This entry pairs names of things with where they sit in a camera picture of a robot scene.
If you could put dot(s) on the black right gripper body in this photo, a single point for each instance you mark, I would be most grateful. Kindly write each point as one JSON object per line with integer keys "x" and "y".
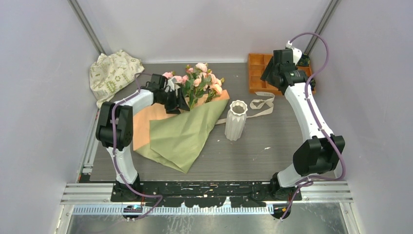
{"x": 275, "y": 73}

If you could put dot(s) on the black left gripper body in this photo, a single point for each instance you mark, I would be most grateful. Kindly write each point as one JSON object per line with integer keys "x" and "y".
{"x": 162, "y": 99}

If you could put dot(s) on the beige printed ribbon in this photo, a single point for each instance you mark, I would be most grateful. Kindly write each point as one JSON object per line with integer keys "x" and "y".
{"x": 257, "y": 104}

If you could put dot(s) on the pink artificial flower bunch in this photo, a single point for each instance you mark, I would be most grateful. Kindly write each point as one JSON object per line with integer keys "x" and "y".
{"x": 199, "y": 85}

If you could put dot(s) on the green wrapping paper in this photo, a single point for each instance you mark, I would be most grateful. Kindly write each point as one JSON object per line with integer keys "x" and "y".
{"x": 180, "y": 161}

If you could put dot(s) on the orange wrapping paper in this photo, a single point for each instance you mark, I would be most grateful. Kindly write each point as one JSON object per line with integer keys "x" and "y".
{"x": 175, "y": 132}

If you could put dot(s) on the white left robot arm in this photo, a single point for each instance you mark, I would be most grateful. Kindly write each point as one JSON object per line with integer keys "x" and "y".
{"x": 115, "y": 129}

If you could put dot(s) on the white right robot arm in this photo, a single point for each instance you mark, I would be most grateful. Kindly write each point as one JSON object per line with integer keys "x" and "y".
{"x": 320, "y": 150}

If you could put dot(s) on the white ribbed ceramic vase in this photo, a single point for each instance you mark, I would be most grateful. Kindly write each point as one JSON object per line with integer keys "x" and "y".
{"x": 235, "y": 121}

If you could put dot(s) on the orange wooden compartment tray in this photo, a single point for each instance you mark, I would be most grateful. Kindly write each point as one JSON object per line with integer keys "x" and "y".
{"x": 258, "y": 62}

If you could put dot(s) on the dark rolled cloth back right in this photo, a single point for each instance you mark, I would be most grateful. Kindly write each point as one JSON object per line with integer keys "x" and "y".
{"x": 304, "y": 61}

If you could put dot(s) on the dark rolled cloth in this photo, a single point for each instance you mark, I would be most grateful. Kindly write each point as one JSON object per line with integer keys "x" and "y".
{"x": 313, "y": 84}
{"x": 304, "y": 61}

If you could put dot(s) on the dark rolled cloth front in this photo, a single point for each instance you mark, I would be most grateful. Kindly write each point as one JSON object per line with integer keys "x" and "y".
{"x": 313, "y": 84}

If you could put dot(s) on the cream green printed cloth bag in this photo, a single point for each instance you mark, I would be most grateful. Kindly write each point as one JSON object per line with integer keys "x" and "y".
{"x": 111, "y": 73}

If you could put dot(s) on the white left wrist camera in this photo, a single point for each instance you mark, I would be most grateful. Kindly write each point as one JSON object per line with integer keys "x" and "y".
{"x": 172, "y": 86}

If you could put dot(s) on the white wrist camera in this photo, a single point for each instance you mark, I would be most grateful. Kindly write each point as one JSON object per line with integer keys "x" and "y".
{"x": 172, "y": 86}
{"x": 297, "y": 53}

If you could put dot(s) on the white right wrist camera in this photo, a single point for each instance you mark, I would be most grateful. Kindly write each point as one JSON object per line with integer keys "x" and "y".
{"x": 297, "y": 53}

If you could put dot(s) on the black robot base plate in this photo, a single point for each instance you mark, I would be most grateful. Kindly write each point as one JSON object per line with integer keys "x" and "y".
{"x": 205, "y": 194}

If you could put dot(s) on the aluminium front frame rail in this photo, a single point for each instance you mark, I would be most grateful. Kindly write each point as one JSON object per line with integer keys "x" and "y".
{"x": 94, "y": 199}

